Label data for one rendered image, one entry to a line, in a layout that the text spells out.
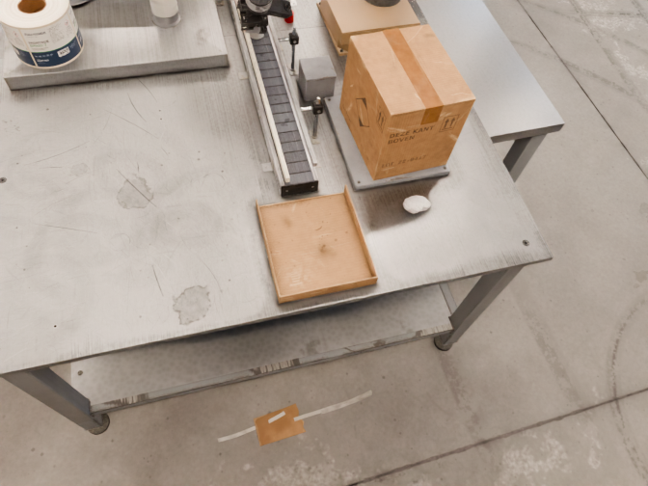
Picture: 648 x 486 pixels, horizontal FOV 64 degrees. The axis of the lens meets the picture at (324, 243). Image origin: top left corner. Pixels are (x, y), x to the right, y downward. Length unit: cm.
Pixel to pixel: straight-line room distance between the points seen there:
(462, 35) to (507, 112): 39
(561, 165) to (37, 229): 246
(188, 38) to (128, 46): 19
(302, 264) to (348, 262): 12
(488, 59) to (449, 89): 63
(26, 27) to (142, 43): 33
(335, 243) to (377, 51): 53
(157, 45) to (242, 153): 49
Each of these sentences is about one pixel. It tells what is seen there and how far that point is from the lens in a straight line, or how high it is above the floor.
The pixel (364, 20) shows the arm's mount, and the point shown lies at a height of 92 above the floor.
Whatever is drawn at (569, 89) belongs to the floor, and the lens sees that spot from 349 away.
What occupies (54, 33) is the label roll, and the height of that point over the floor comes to 99.
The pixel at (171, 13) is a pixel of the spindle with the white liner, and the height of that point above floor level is 93.
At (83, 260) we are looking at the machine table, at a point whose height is 83.
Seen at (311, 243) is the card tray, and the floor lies 83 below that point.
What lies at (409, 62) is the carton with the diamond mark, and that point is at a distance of 148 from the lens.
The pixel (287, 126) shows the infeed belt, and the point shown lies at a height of 88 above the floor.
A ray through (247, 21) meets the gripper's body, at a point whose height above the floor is 104.
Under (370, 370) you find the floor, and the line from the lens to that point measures 217.
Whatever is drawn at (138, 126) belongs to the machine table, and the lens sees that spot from 170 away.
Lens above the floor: 205
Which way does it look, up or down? 59 degrees down
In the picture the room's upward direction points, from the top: 10 degrees clockwise
